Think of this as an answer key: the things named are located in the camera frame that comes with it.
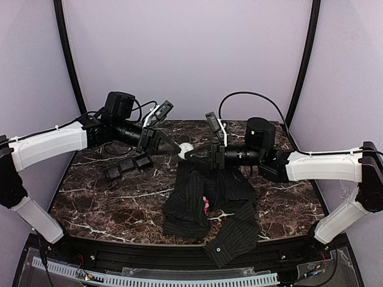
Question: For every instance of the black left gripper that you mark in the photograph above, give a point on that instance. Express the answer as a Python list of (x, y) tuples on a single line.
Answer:
[(146, 140)]

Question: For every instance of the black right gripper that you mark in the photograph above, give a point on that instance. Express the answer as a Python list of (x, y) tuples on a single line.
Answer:
[(216, 155)]

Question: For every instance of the teal round button brooch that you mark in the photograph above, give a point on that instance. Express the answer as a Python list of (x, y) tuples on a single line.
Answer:
[(184, 148)]

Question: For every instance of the black pinstriped garment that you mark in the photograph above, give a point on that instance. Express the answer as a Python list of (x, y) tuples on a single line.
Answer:
[(227, 190)]

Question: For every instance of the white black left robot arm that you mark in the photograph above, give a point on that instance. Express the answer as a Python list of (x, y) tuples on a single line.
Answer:
[(92, 129)]

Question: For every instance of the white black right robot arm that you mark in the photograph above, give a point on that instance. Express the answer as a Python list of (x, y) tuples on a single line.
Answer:
[(362, 165)]

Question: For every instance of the pink white beaded brooch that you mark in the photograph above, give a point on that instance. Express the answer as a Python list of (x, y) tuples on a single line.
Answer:
[(206, 204)]

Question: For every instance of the black box right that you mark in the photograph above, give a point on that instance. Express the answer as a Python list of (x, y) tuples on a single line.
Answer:
[(143, 161)]

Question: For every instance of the black box left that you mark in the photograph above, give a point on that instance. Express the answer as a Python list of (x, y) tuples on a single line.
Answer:
[(112, 173)]

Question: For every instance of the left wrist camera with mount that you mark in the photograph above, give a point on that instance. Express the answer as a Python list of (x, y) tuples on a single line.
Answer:
[(157, 114)]

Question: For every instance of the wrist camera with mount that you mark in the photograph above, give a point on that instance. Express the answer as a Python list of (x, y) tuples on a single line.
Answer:
[(157, 114), (217, 127)]

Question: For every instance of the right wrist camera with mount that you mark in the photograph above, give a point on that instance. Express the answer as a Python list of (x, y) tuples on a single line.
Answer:
[(217, 127)]

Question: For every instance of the black front frame rail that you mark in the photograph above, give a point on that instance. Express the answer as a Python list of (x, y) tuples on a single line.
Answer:
[(105, 255)]

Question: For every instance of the black left corner frame post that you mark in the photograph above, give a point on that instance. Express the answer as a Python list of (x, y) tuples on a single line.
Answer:
[(67, 53)]

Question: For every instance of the black corner frame post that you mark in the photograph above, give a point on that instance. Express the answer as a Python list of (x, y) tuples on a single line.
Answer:
[(67, 53), (306, 56)]

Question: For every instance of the white slotted cable duct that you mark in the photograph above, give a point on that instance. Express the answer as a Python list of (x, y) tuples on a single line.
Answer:
[(151, 277)]

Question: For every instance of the black right corner frame post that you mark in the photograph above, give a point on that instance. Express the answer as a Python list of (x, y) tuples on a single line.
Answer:
[(306, 56)]

